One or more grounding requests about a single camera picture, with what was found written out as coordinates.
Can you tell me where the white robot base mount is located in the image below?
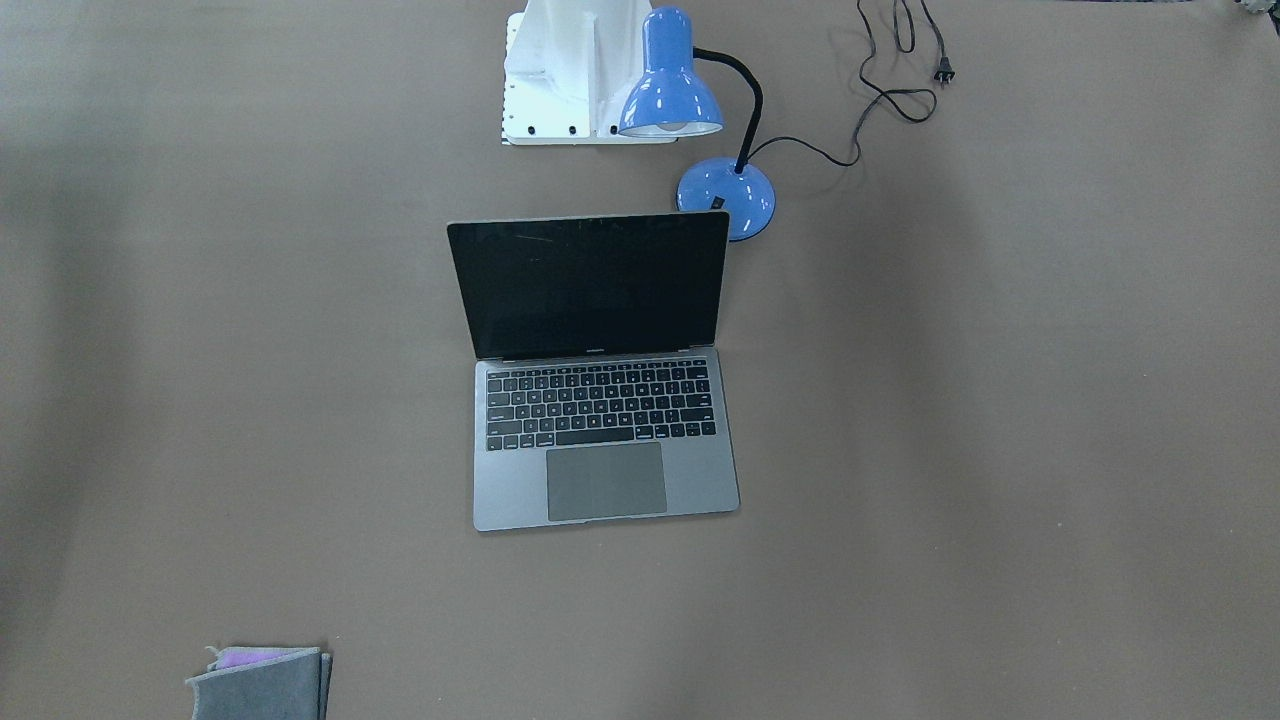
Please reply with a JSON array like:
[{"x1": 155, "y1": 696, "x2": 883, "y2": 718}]
[{"x1": 500, "y1": 1, "x2": 668, "y2": 146}]

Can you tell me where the grey laptop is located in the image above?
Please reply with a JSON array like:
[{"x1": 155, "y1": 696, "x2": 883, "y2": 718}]
[{"x1": 447, "y1": 210, "x2": 740, "y2": 532}]

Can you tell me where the black lamp power cable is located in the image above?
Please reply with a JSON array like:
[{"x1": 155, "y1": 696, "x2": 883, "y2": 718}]
[{"x1": 748, "y1": 0, "x2": 957, "y2": 169}]

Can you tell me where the folded grey cloth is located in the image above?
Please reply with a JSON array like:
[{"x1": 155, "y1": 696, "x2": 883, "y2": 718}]
[{"x1": 186, "y1": 646, "x2": 332, "y2": 719}]

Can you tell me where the blue desk lamp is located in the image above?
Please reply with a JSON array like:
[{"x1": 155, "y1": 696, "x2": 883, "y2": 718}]
[{"x1": 618, "y1": 6, "x2": 776, "y2": 242}]

